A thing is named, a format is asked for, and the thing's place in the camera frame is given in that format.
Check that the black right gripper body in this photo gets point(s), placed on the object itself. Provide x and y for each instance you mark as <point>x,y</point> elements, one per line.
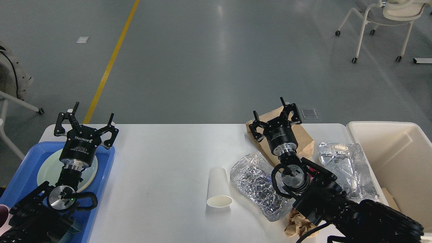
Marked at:
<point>280,136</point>

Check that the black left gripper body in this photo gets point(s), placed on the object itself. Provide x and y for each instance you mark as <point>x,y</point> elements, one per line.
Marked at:
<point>80,147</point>

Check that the brown paper bag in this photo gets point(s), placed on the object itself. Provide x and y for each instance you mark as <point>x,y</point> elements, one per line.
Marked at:
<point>305,142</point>

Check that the light green plate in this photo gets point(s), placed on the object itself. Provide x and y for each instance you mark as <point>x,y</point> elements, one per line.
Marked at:
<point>51,168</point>

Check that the teal mug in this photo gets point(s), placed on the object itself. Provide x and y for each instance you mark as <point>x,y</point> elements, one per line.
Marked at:
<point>74,229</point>

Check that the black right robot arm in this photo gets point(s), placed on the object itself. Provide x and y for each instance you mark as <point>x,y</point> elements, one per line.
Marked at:
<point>318,196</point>

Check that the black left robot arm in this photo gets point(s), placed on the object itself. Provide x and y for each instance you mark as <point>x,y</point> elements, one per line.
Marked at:
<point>48,214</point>

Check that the crumpled foil bag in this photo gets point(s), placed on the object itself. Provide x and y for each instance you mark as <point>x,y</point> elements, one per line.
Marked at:
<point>251,175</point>

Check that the flat foil tray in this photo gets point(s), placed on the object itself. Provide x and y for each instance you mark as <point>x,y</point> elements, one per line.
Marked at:
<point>348,163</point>

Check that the white paper cup lying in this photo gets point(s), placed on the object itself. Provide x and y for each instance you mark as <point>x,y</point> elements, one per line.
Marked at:
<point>218,192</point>

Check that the crumpled brown paper ball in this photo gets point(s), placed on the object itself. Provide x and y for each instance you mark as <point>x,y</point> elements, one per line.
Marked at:
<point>298,225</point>

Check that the pink cup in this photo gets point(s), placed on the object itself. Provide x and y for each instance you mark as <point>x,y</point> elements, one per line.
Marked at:
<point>5,216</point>

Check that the white plastic bin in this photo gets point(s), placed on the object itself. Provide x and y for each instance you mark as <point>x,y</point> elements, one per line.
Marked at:
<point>400,155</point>

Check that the cardboard piece in bin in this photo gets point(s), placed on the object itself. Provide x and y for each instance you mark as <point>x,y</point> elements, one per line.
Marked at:
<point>390,199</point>

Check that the white bar on floor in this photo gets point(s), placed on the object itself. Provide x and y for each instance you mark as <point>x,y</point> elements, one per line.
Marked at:
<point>422,60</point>

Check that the white chair on wheels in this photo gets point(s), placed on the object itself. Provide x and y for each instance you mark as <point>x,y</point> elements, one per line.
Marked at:
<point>386,13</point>

